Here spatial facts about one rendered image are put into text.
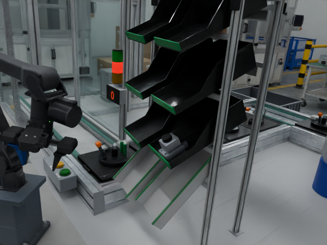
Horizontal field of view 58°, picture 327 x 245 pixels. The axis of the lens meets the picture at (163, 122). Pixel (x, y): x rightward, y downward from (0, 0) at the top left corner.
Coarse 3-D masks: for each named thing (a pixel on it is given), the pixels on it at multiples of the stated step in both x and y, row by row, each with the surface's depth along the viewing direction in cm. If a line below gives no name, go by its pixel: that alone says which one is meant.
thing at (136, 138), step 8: (152, 104) 104; (152, 112) 105; (160, 112) 106; (168, 112) 105; (144, 120) 104; (152, 120) 104; (160, 120) 102; (168, 120) 94; (176, 120) 95; (128, 128) 102; (136, 128) 103; (144, 128) 101; (152, 128) 99; (160, 128) 98; (168, 128) 95; (136, 136) 99; (144, 136) 97; (152, 136) 93; (160, 136) 94; (144, 144) 92
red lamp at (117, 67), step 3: (114, 63) 134; (117, 63) 134; (120, 63) 134; (114, 66) 135; (117, 66) 134; (120, 66) 135; (114, 69) 135; (117, 69) 135; (120, 69) 135; (114, 72) 136; (117, 72) 135; (120, 72) 136
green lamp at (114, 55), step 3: (114, 51) 132; (114, 54) 133; (117, 54) 132; (120, 54) 133; (114, 57) 133; (117, 57) 133; (120, 57) 133; (114, 60) 134; (117, 60) 133; (120, 60) 134
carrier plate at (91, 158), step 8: (96, 152) 135; (128, 152) 137; (80, 160) 129; (88, 160) 127; (96, 160) 127; (96, 168) 121; (104, 168) 122; (112, 168) 122; (120, 168) 123; (96, 176) 118; (104, 176) 116; (112, 176) 116
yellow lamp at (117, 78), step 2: (112, 72) 137; (112, 74) 137; (114, 74) 136; (116, 74) 136; (118, 74) 136; (120, 74) 136; (122, 74) 138; (112, 76) 137; (114, 76) 136; (116, 76) 136; (118, 76) 136; (120, 76) 137; (122, 76) 138; (112, 78) 137; (114, 78) 137; (116, 78) 136; (118, 78) 137; (120, 78) 137; (122, 78) 138; (112, 80) 138; (114, 80) 137; (116, 80) 137; (118, 80) 137; (120, 80) 137; (122, 80) 139; (112, 82) 138; (114, 82) 137; (116, 82) 137; (118, 82) 137; (120, 82) 138; (122, 82) 139
